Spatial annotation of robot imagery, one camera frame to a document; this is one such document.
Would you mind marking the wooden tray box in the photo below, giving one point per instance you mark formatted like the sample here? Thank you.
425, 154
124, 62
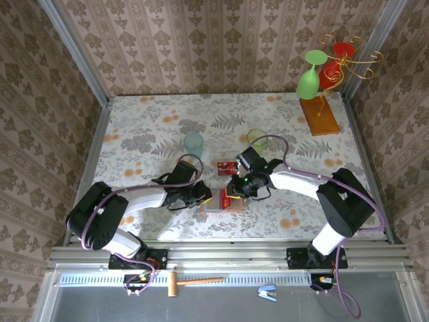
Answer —
238, 206

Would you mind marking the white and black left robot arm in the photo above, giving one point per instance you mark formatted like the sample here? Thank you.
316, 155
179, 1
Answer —
147, 198

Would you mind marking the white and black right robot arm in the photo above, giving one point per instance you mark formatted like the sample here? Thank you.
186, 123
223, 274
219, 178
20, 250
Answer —
291, 182

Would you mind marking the teal plastic cup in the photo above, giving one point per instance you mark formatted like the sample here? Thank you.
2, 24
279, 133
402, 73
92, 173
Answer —
193, 142

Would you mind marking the green plastic cup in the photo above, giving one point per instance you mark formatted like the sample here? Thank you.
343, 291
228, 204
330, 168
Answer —
256, 135

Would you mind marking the wooden mallet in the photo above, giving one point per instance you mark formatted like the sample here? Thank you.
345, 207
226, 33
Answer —
172, 283

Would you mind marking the black left wiring connector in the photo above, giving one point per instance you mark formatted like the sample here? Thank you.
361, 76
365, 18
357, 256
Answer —
134, 281

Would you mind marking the black wiring connector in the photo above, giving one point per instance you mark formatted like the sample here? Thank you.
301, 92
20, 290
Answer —
321, 281
134, 281

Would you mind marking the blue stapler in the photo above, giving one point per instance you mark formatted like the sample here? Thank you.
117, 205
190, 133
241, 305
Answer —
266, 290

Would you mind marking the grey metal panel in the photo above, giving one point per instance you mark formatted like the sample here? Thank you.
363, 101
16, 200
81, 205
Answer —
218, 308

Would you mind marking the green wine glass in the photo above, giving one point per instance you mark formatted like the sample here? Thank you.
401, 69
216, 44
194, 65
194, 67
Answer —
308, 85

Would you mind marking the black right wiring connector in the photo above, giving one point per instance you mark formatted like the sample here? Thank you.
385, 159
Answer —
321, 281

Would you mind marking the red wine glass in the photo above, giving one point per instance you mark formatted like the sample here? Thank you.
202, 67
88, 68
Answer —
345, 49

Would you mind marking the long aluminium mounting rail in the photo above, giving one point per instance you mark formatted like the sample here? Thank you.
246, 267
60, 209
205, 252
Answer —
228, 255

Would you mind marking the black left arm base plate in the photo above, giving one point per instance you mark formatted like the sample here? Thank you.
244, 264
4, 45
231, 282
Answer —
162, 258

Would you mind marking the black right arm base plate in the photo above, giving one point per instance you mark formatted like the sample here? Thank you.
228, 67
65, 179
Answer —
295, 258

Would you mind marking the aluminium table side rail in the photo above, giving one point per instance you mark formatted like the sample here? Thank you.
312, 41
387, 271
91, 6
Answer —
362, 151
97, 151

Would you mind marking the aluminium frame post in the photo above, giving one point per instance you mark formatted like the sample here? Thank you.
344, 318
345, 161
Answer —
73, 50
375, 43

